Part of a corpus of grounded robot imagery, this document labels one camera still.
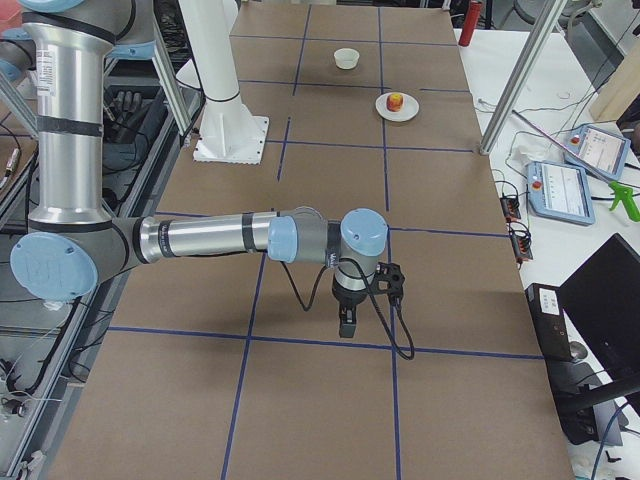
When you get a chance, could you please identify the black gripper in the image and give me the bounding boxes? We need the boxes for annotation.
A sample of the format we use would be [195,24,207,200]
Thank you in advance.
[332,281,368,338]

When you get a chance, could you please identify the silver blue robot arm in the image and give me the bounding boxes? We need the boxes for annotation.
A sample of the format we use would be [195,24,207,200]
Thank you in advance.
[10,1,392,338]

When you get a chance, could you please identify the red yellow apple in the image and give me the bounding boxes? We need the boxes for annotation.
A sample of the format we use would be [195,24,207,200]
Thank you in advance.
[386,92,404,112]

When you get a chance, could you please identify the white plate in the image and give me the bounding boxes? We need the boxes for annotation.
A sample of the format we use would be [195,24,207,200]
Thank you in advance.
[375,92,419,122]

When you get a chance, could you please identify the white bowl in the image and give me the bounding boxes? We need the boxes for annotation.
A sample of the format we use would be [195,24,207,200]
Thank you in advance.
[333,48,360,70]

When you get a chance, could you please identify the lower orange connector block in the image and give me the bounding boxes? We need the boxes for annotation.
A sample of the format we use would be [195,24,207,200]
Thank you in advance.
[509,230,533,264]

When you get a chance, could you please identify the orange connector block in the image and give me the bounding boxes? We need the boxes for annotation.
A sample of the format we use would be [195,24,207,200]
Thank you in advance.
[509,230,533,264]
[500,195,521,223]

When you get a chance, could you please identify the upper orange connector block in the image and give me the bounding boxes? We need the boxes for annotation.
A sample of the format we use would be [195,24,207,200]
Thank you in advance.
[500,195,521,223]

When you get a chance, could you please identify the near teach pendant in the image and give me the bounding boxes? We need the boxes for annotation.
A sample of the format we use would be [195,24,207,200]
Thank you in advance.
[526,161,595,226]

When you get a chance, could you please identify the teach pendant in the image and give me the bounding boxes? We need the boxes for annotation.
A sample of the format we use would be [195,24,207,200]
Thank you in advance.
[526,161,595,226]
[566,124,631,181]

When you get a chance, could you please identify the black laptop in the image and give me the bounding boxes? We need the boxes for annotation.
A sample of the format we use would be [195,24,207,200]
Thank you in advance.
[559,233,640,380]

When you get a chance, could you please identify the black computer box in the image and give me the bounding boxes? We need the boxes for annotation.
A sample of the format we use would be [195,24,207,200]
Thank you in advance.
[525,283,623,446]

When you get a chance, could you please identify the green plastic clamp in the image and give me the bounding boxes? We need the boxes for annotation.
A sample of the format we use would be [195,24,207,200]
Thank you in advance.
[608,181,640,222]

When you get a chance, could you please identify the far teach pendant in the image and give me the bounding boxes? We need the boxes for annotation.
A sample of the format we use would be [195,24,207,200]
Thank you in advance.
[566,124,631,181]

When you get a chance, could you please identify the red cylinder bottle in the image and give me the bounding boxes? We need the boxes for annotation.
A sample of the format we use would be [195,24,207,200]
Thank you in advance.
[458,0,483,47]

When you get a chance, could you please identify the wooden board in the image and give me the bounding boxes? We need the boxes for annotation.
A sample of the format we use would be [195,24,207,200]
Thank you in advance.
[590,40,640,122]

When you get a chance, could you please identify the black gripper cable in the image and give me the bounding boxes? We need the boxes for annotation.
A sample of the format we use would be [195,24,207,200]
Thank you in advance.
[279,259,416,361]

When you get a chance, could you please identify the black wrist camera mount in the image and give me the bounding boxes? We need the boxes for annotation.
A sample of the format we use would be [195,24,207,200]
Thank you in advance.
[372,262,405,306]

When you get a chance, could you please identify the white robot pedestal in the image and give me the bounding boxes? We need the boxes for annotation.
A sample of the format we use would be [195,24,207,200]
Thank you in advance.
[179,1,269,164]

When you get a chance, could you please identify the left aluminium frame strut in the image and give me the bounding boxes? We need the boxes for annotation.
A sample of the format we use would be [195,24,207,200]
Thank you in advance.
[152,39,190,136]

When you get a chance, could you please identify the aluminium frame post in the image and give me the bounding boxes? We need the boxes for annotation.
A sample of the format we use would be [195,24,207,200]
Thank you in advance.
[479,0,566,155]

